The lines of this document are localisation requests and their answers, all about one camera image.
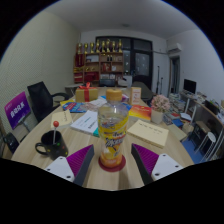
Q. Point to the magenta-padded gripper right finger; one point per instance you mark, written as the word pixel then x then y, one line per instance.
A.
pixel 165 166

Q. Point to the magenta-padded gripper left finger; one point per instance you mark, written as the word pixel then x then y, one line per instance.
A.
pixel 58 168

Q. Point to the yellow-labelled orange drink bottle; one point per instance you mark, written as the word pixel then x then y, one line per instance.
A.
pixel 112 133

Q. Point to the black dotted mug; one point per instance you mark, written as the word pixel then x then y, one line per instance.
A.
pixel 50 145

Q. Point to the pale yellow envelope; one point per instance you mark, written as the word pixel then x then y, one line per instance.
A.
pixel 148 133

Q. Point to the red-tipped white stick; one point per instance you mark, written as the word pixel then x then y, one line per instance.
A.
pixel 55 124

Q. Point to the pale yellow note card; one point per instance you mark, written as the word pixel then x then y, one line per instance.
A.
pixel 61 118

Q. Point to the white booklet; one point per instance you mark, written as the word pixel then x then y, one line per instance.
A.
pixel 85 122

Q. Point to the black armrest chair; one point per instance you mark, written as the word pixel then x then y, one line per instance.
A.
pixel 10 142

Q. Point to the white round stool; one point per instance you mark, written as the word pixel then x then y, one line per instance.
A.
pixel 210 136

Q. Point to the orange yellow book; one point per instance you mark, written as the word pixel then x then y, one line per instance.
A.
pixel 140 112

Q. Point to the pink flowers in white pot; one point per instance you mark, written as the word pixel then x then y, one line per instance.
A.
pixel 160 106

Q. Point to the blue red colourful book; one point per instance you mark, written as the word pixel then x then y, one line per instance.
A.
pixel 74 107

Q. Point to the stack of books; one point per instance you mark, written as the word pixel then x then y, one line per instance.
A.
pixel 176 104

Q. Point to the white side desk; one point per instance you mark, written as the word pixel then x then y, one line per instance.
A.
pixel 200 106

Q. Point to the black office chair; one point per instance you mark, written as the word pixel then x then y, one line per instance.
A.
pixel 40 100

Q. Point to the purple sign board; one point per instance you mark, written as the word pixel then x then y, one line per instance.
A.
pixel 16 110

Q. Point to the black printer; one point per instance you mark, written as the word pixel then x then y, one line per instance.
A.
pixel 211 107

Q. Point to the tan standing card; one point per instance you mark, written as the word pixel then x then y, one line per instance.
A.
pixel 135 96

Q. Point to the brown office chair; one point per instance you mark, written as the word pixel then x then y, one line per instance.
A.
pixel 145 90

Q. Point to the yellow gift box red ribbon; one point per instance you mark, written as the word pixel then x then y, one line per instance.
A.
pixel 86 94

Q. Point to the black computer monitor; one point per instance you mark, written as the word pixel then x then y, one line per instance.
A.
pixel 190 86

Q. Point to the black tripod stand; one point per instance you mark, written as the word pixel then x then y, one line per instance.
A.
pixel 158 80

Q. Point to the black framed glass door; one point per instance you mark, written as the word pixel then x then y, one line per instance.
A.
pixel 141 61

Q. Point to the wooden shelf unit with trophies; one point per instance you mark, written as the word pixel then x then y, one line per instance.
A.
pixel 98 65

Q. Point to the white wall air conditioner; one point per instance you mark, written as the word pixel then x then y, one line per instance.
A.
pixel 174 48

